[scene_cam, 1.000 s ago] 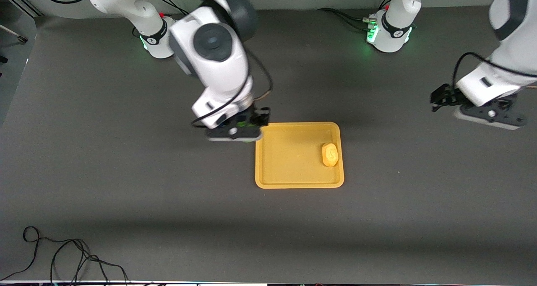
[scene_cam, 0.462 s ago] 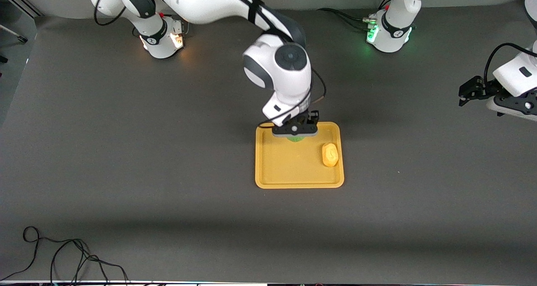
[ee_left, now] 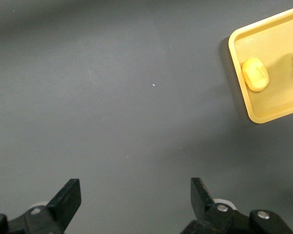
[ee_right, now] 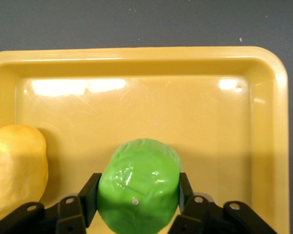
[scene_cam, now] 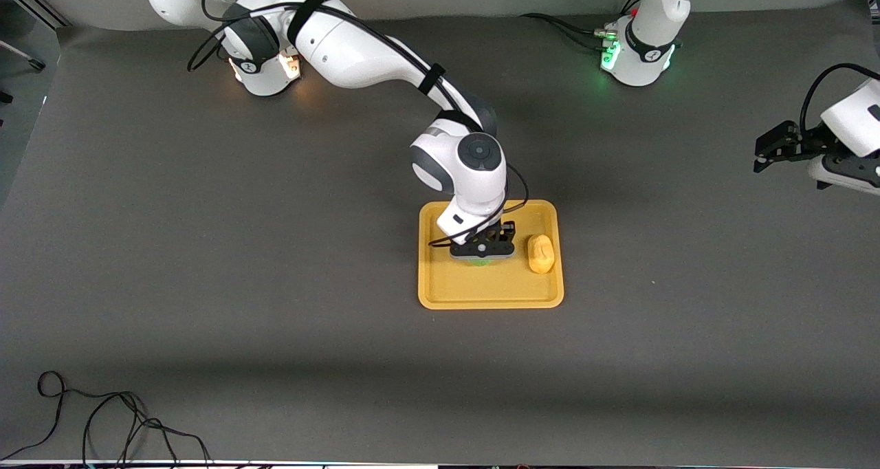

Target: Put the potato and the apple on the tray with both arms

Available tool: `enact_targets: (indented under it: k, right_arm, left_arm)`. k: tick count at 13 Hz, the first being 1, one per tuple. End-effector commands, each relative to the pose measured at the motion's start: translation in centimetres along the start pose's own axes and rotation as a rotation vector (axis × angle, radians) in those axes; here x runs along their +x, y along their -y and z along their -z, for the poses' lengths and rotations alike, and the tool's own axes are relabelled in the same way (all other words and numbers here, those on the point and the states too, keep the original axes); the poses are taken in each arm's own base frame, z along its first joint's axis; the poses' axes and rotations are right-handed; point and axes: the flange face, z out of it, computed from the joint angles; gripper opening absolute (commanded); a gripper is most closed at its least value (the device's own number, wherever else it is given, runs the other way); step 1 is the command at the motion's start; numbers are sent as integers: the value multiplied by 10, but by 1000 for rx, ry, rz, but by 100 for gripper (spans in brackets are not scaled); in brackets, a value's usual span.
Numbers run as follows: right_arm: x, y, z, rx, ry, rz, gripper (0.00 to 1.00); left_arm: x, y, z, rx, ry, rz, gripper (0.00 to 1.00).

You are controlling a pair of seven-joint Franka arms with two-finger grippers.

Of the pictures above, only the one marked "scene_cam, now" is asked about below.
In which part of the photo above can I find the yellow potato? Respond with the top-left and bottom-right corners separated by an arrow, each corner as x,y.
527,234 -> 556,274

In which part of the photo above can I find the yellow plastic tray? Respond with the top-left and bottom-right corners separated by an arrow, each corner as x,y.
417,199 -> 565,310

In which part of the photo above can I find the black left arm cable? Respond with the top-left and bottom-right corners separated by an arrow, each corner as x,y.
800,63 -> 880,136

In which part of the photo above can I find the narrow black arm strap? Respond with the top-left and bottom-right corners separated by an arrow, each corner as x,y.
418,63 -> 446,96

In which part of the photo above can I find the black base power cable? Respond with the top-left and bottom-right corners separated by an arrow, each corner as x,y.
549,21 -> 615,52
519,13 -> 606,36

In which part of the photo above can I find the wide black arm strap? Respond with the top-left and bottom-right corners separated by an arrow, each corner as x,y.
287,0 -> 338,45

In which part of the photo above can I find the thin black cable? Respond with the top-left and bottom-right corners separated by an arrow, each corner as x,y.
0,371 -> 214,466
82,391 -> 173,467

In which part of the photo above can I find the grey metal frame rail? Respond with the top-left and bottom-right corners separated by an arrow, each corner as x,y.
0,0 -> 69,28

